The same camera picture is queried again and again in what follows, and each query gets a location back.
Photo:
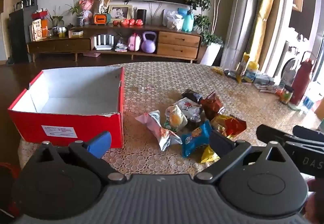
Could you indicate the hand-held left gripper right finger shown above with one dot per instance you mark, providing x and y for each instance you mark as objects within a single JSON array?
[{"x": 221, "y": 144}]

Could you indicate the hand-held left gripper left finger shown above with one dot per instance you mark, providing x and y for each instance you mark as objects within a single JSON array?
[{"x": 100, "y": 144}]

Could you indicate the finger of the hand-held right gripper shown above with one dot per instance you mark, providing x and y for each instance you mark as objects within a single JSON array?
[
  {"x": 270, "y": 135},
  {"x": 308, "y": 133}
]

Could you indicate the red cardboard box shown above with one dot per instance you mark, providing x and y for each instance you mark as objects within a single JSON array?
[{"x": 106, "y": 128}]

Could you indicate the red gold snack packet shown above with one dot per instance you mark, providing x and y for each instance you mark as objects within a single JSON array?
[{"x": 232, "y": 125}]

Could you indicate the blue snack packet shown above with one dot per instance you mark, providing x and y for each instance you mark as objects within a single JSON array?
[{"x": 193, "y": 138}]

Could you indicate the red-brown snack packet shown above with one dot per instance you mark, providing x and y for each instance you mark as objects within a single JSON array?
[{"x": 212, "y": 106}]

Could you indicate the white red-print snack packet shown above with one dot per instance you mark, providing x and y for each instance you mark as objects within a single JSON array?
[{"x": 188, "y": 106}]

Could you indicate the yellow green snack packet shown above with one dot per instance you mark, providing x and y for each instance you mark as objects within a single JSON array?
[{"x": 175, "y": 119}]

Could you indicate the black snack packet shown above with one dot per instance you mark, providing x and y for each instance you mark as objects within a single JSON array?
[{"x": 191, "y": 94}]

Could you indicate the pink silver snack packet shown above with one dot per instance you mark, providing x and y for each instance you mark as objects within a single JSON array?
[{"x": 158, "y": 129}]

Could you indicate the person's right hand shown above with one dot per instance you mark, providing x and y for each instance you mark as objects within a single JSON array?
[{"x": 316, "y": 201}]

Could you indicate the blue label bottle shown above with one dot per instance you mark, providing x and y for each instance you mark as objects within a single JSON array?
[{"x": 308, "y": 103}]

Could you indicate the jar with colourful label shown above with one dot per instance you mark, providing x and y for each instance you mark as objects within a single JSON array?
[{"x": 286, "y": 95}]

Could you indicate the loose papers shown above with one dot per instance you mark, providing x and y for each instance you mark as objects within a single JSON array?
[{"x": 265, "y": 88}]

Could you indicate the dark red thermos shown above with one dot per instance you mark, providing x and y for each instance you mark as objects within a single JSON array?
[{"x": 301, "y": 82}]

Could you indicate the grey tissue pack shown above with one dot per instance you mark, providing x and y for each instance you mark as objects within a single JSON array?
[{"x": 264, "y": 79}]

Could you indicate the yellow blue bottle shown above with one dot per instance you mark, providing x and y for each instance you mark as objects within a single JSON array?
[{"x": 251, "y": 73}]

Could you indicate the washing machine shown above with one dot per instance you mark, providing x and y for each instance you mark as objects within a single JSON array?
[{"x": 291, "y": 64}]

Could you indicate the clear crumpled wrapper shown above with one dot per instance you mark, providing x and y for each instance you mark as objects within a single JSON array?
[{"x": 146, "y": 88}]

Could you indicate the small yellow wrapper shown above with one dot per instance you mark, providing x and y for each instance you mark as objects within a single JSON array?
[{"x": 218, "y": 70}]

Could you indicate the tall yellow packet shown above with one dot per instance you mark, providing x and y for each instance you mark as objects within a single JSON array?
[{"x": 243, "y": 67}]

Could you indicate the potted tree white planter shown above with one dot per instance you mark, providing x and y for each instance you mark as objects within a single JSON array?
[{"x": 211, "y": 53}]

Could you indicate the red object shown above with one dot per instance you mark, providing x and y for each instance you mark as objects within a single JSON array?
[{"x": 8, "y": 183}]

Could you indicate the white router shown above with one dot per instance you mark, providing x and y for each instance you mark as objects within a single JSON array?
[{"x": 103, "y": 44}]

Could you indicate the stack of magazines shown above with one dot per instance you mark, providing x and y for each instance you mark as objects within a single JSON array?
[{"x": 121, "y": 46}]

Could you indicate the pink case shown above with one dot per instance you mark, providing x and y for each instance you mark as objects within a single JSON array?
[{"x": 134, "y": 43}]

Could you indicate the wooden TV cabinet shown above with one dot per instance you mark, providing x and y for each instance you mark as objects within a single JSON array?
[{"x": 177, "y": 44}]

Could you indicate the purple kettlebell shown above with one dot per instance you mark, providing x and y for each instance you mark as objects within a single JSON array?
[{"x": 148, "y": 44}]

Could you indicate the white yellow box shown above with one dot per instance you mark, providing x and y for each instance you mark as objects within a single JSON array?
[{"x": 76, "y": 33}]

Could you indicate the white floor air conditioner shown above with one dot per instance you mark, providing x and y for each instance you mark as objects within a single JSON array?
[{"x": 240, "y": 24}]

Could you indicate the yellow curtain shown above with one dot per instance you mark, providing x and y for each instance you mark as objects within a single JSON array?
[{"x": 265, "y": 16}]

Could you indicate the plant in striped pot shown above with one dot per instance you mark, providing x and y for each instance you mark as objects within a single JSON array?
[{"x": 80, "y": 21}]

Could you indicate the orange teal radio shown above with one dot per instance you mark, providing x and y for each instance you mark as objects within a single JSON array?
[{"x": 101, "y": 19}]

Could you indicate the red foil ball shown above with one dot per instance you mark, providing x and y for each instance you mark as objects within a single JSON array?
[
  {"x": 131, "y": 22},
  {"x": 139, "y": 22}
]

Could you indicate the teal bottle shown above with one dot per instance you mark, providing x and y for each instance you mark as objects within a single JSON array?
[{"x": 187, "y": 21}]

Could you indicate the orange box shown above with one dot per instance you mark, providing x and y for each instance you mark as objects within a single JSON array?
[{"x": 44, "y": 28}]

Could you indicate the small leafy potted plant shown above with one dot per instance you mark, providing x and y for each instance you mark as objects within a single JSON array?
[{"x": 57, "y": 21}]

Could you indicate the orange white standing bag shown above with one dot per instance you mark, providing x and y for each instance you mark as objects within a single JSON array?
[{"x": 37, "y": 30}]

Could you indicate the filled plastic bag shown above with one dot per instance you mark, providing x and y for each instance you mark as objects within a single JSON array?
[{"x": 174, "y": 21}]

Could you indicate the black tall cabinet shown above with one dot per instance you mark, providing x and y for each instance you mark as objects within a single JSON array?
[{"x": 19, "y": 36}]

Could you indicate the black speaker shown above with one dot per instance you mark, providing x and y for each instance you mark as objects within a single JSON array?
[{"x": 141, "y": 15}]

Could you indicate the pink plush doll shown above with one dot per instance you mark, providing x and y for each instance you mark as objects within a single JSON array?
[{"x": 86, "y": 9}]

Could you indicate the red gift box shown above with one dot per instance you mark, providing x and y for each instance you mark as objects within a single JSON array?
[{"x": 40, "y": 14}]

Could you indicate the cream photo frame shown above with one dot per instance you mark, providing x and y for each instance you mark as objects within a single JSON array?
[{"x": 120, "y": 12}]

